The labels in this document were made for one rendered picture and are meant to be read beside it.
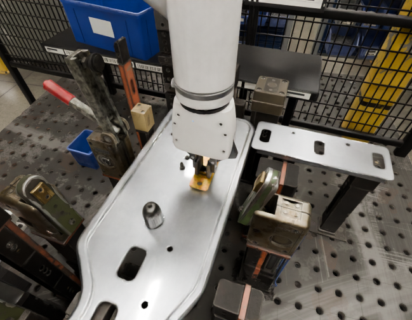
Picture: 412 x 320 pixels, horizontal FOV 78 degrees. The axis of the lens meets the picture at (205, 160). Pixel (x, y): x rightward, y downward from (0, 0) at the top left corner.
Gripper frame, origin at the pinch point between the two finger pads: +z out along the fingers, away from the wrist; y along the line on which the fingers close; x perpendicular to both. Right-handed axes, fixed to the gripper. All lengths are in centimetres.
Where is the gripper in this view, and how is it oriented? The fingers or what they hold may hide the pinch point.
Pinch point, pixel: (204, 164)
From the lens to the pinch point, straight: 48.8
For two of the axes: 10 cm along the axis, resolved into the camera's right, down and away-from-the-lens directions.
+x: 3.3, -7.0, 6.3
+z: 0.0, 6.7, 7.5
